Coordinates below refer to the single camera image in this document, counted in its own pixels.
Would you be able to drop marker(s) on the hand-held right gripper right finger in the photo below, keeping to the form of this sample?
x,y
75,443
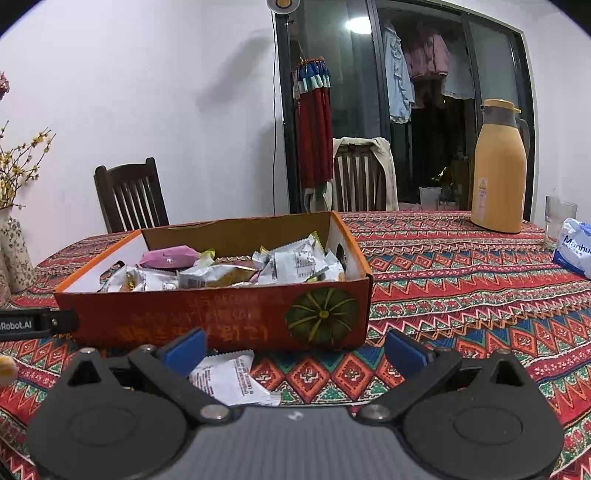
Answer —
x,y
406,353

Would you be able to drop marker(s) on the chair with draped cloth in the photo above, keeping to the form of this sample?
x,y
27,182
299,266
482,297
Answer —
x,y
388,170

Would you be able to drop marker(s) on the orange thermos jug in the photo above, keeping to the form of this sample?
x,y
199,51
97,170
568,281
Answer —
x,y
498,175

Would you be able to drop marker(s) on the person's left hand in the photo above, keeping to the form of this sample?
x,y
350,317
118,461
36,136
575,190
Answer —
x,y
7,370

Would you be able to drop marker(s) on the floor lamp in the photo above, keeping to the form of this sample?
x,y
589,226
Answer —
x,y
282,3

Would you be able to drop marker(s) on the yellow flower branches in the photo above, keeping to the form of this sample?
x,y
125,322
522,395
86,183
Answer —
x,y
7,184

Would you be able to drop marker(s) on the pink snack packet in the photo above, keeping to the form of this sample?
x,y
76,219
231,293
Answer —
x,y
168,257

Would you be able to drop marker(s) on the brown slatted wooden chair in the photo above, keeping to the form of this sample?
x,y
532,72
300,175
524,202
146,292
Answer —
x,y
358,180

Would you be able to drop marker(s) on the orange cardboard box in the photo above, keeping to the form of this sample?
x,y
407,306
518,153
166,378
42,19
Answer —
x,y
207,318

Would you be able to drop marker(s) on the white hanging garment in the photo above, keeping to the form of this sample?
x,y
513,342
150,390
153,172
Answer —
x,y
459,83

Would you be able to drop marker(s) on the silver white snack packet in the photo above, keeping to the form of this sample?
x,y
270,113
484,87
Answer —
x,y
231,378

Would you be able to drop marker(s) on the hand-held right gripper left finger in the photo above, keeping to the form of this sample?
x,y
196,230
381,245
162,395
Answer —
x,y
184,353

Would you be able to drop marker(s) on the clear drinking glass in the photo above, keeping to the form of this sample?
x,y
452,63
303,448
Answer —
x,y
554,221

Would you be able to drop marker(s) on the dark wooden chair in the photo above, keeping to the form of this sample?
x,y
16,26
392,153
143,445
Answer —
x,y
129,194

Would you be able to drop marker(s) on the light blue hanging shirt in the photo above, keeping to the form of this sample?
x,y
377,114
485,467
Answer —
x,y
397,78

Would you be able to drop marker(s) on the pile of silver packets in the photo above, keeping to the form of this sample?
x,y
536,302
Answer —
x,y
295,265

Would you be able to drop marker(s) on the pink hanging garment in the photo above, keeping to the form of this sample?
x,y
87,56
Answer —
x,y
429,55

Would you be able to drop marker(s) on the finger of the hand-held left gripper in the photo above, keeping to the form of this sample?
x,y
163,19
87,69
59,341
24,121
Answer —
x,y
57,321

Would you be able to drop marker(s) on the black framed sliding glass door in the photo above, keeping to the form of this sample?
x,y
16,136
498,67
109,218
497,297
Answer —
x,y
351,92

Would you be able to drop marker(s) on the white bucket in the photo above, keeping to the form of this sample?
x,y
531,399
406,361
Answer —
x,y
428,197

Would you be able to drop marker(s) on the white blue tissue pack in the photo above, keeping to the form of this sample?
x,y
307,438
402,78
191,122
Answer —
x,y
575,247

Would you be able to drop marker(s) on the pale cloth bundle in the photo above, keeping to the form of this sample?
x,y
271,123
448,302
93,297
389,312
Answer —
x,y
318,198

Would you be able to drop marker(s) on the patterned ceramic vase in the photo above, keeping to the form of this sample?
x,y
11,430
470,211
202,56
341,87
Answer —
x,y
18,258

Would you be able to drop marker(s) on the dried pink roses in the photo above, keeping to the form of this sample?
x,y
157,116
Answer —
x,y
3,85

